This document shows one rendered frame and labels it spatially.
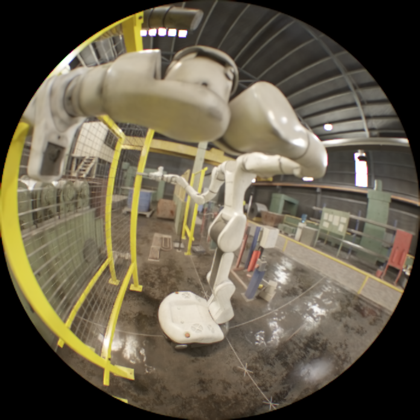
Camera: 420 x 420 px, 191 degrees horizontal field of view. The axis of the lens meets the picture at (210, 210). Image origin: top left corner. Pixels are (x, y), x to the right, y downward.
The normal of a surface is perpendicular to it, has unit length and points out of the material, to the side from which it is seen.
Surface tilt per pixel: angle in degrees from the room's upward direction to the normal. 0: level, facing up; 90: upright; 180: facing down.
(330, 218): 90
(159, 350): 0
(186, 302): 73
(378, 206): 90
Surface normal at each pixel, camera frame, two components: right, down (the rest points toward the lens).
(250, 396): 0.19, -0.97
